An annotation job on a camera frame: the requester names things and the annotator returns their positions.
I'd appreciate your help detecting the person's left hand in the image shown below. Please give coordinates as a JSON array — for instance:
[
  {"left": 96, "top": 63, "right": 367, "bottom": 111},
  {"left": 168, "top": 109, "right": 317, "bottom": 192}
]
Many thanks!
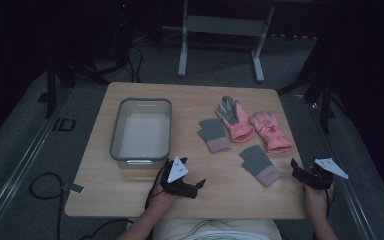
[{"left": 147, "top": 175, "right": 182, "bottom": 215}]

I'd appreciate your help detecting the black floor cable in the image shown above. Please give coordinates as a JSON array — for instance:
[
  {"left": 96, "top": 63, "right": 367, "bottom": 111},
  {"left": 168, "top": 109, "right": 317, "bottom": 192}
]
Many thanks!
[{"left": 28, "top": 172, "right": 65, "bottom": 240}]

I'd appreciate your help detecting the pink padded glove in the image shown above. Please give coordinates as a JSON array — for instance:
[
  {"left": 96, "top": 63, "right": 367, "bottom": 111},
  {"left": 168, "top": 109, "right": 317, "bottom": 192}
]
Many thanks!
[
  {"left": 214, "top": 95, "right": 256, "bottom": 144},
  {"left": 248, "top": 111, "right": 293, "bottom": 154}
]

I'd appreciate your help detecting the metal floor rail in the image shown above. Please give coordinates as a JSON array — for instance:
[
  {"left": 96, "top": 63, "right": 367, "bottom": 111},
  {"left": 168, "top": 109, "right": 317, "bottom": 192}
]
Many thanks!
[
  {"left": 0, "top": 88, "right": 76, "bottom": 240},
  {"left": 291, "top": 94, "right": 379, "bottom": 240}
]

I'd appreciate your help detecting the person's right hand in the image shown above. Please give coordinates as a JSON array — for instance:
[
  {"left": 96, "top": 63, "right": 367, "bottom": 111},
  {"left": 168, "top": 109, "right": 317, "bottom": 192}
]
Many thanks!
[{"left": 301, "top": 184, "right": 336, "bottom": 218}]

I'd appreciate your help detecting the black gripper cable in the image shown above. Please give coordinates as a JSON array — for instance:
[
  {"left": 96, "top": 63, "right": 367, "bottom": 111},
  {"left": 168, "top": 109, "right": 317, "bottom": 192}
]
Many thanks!
[
  {"left": 144, "top": 165, "right": 168, "bottom": 212},
  {"left": 324, "top": 182, "right": 337, "bottom": 218}
]

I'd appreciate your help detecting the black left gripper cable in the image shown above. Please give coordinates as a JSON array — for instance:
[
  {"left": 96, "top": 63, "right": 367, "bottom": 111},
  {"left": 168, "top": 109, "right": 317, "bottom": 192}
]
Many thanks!
[{"left": 144, "top": 165, "right": 168, "bottom": 212}]

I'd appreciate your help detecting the person's white clothing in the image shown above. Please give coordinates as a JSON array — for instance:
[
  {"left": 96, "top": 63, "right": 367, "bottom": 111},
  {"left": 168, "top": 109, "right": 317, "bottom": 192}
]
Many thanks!
[{"left": 152, "top": 218, "right": 283, "bottom": 240}]

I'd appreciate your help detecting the white metal stand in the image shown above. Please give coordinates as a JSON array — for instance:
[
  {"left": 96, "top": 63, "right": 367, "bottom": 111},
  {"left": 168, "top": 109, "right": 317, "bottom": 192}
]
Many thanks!
[{"left": 176, "top": 0, "right": 277, "bottom": 84}]

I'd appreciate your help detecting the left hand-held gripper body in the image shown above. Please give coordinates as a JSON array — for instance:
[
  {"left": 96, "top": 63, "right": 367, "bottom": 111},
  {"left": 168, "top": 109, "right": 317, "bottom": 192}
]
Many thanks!
[{"left": 160, "top": 156, "right": 198, "bottom": 200}]

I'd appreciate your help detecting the clear plastic bin grey rim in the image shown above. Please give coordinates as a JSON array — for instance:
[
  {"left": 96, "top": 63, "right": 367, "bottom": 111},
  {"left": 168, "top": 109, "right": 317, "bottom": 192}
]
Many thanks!
[{"left": 109, "top": 97, "right": 173, "bottom": 169}]

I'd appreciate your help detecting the grey knitted glove pink cuff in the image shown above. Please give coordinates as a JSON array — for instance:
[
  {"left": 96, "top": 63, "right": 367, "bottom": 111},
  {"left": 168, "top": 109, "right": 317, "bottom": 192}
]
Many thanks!
[
  {"left": 238, "top": 144, "right": 283, "bottom": 188},
  {"left": 197, "top": 118, "right": 233, "bottom": 154}
]

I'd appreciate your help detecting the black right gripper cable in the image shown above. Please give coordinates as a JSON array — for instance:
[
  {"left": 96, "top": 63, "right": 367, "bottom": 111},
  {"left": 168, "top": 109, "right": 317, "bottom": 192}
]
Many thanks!
[{"left": 324, "top": 182, "right": 337, "bottom": 218}]

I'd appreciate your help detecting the black tripod stand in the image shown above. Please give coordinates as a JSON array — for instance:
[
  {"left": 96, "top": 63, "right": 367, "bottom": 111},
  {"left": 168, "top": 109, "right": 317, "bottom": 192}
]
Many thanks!
[
  {"left": 277, "top": 31, "right": 349, "bottom": 135},
  {"left": 37, "top": 0, "right": 144, "bottom": 120}
]

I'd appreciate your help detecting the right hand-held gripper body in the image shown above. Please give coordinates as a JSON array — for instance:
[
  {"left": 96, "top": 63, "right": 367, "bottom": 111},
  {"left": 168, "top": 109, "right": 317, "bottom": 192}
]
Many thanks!
[{"left": 299, "top": 157, "right": 350, "bottom": 191}]

